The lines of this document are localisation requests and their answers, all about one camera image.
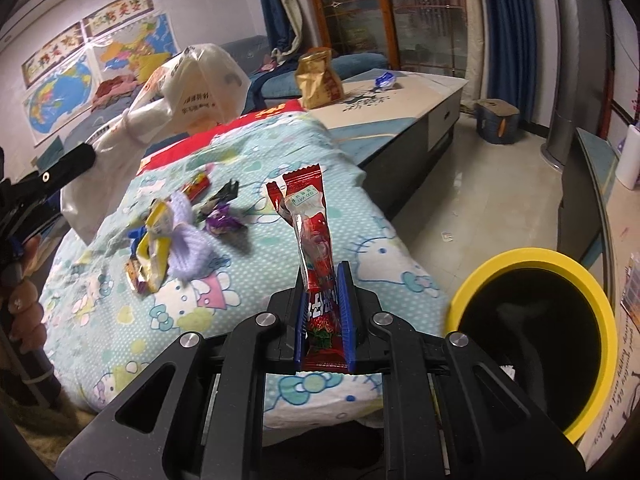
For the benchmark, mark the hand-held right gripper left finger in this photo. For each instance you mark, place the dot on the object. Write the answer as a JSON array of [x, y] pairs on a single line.
[[301, 320]]

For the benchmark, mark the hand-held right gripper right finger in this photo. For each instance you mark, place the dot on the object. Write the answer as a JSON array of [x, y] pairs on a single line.
[[345, 320]]

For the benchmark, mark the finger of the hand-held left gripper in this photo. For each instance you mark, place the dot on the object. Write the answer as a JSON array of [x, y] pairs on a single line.
[[30, 215], [62, 166]]

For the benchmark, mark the red snack packet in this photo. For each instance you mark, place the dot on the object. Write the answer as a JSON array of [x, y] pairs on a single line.
[[315, 240]]

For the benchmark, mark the yellow chips snack packet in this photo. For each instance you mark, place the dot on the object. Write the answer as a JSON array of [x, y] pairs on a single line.
[[157, 245]]

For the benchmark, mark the purple candy wrapper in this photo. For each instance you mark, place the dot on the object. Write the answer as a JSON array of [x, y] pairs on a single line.
[[225, 220]]

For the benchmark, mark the white plastic bag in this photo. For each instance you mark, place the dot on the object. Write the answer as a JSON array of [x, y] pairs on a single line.
[[200, 85]]

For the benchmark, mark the yellow-rimmed black trash bin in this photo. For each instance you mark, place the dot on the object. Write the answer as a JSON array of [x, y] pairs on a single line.
[[605, 340]]

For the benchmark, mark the person's left hand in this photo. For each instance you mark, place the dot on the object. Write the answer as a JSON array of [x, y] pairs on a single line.
[[25, 295]]

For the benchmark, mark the brown chocolate bar wrapper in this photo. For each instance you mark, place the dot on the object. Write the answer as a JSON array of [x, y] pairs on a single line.
[[135, 272]]

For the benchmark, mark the lilac knitted cloth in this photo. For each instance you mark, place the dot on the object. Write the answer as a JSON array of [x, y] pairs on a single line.
[[190, 250]]

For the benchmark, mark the small red wrapper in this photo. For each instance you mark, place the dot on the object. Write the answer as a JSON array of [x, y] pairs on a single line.
[[196, 184]]

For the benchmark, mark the cartoon cat printed blanket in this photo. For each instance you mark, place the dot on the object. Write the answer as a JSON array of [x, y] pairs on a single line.
[[325, 185]]

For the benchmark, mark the green and black snack packet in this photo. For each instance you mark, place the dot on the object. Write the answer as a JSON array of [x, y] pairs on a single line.
[[222, 192]]

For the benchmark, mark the red cloth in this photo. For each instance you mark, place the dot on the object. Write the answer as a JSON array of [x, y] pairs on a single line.
[[225, 132]]

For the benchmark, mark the grey coffee table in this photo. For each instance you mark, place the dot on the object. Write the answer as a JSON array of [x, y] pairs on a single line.
[[400, 110]]

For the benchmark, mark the blue fabric sofa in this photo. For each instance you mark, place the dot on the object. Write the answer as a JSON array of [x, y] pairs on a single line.
[[280, 85]]

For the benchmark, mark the gold snack bag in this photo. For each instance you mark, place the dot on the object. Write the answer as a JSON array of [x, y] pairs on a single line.
[[320, 80]]

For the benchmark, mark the blue and white wrapper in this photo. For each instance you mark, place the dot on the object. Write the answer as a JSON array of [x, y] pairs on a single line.
[[386, 79]]

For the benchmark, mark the dark low stool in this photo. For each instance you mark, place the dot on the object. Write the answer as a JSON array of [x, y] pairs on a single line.
[[497, 122]]

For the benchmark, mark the blue and beige curtain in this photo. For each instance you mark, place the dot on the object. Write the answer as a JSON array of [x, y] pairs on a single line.
[[277, 5]]

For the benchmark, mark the dark glass TV stand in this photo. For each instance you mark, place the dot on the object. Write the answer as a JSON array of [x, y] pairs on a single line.
[[595, 200]]

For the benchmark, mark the colourful picture book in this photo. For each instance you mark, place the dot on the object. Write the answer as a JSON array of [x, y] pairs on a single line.
[[632, 295]]

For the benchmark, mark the wooden framed glass door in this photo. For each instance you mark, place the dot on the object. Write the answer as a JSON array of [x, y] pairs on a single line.
[[400, 15]]

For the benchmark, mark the white paper roll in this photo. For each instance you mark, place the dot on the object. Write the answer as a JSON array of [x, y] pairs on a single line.
[[631, 160]]

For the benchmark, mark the silver tower air conditioner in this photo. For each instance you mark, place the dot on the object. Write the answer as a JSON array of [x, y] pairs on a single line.
[[570, 60]]

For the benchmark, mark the world wall map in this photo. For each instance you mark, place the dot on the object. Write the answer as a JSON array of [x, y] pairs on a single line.
[[55, 100]]

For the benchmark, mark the long calligraphy wall banner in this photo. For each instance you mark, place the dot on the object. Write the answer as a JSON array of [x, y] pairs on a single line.
[[117, 10], [50, 52]]

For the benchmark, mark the country wall map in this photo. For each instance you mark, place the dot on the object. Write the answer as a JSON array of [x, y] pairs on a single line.
[[130, 45]]

